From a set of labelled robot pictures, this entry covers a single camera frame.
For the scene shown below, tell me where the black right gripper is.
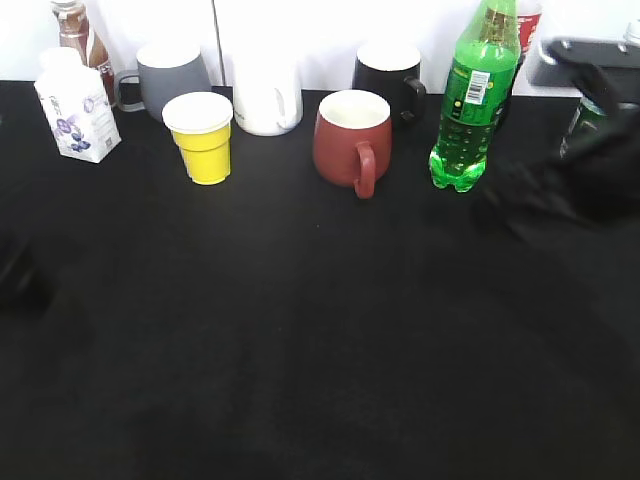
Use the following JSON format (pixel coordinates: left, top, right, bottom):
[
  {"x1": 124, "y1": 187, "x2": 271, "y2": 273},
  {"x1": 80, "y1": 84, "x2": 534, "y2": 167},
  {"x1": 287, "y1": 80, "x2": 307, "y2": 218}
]
[{"x1": 548, "y1": 39, "x2": 639, "y2": 124}]

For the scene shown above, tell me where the green soda bottle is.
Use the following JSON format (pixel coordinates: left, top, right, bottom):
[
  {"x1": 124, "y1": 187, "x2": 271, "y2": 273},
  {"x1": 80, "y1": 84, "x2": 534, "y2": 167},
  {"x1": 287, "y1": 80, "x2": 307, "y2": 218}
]
[{"x1": 429, "y1": 0, "x2": 521, "y2": 193}]

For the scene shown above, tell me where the yellow paper cup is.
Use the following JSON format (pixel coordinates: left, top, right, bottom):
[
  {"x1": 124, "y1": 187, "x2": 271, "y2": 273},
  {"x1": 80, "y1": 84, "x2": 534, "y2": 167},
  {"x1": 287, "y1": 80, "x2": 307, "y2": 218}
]
[{"x1": 162, "y1": 92, "x2": 233, "y2": 185}]

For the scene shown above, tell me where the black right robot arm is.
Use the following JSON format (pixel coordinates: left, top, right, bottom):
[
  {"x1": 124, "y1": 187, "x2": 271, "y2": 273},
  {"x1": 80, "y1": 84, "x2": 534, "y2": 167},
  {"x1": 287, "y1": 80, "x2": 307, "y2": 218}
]
[{"x1": 471, "y1": 38, "x2": 639, "y2": 233}]

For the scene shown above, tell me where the clear cestbon water bottle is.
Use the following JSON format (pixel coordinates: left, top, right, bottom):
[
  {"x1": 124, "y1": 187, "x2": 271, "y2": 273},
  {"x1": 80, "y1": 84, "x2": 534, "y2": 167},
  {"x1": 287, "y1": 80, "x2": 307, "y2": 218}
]
[{"x1": 558, "y1": 19, "x2": 640, "y2": 159}]

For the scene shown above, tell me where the red label cola bottle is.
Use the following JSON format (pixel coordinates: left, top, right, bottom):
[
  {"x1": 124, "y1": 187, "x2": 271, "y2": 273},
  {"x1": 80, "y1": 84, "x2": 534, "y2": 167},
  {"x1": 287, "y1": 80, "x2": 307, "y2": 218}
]
[{"x1": 492, "y1": 2, "x2": 543, "y2": 136}]

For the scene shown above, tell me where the black mug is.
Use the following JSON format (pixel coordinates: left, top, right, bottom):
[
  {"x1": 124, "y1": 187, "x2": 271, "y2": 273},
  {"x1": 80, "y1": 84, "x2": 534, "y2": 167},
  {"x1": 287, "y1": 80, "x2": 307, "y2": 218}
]
[{"x1": 351, "y1": 41, "x2": 427, "y2": 128}]

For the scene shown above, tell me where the red mug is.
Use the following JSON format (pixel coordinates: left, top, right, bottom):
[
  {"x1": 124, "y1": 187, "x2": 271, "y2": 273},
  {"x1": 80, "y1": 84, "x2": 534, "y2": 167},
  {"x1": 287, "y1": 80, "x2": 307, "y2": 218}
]
[{"x1": 313, "y1": 89, "x2": 392, "y2": 199}]

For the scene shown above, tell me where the white mug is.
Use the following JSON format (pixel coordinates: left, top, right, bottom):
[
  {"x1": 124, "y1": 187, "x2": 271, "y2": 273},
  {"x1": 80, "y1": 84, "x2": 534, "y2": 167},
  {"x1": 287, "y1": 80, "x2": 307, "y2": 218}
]
[{"x1": 233, "y1": 48, "x2": 303, "y2": 137}]

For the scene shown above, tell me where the grey mug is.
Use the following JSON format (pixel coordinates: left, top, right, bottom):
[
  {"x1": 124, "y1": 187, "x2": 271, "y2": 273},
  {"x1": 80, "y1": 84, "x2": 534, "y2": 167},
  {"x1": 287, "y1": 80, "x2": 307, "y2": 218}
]
[{"x1": 114, "y1": 40, "x2": 212, "y2": 123}]

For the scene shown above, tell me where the white blueberry milk carton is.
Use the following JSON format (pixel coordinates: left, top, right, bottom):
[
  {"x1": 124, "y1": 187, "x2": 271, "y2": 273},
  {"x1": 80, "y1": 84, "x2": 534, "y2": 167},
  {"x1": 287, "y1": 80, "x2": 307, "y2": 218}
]
[{"x1": 34, "y1": 47, "x2": 121, "y2": 164}]

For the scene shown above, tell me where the brown sauce bottle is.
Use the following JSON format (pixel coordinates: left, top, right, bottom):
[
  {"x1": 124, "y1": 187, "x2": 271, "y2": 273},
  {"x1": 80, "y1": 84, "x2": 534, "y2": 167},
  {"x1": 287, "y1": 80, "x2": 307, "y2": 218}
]
[{"x1": 50, "y1": 0, "x2": 116, "y2": 107}]

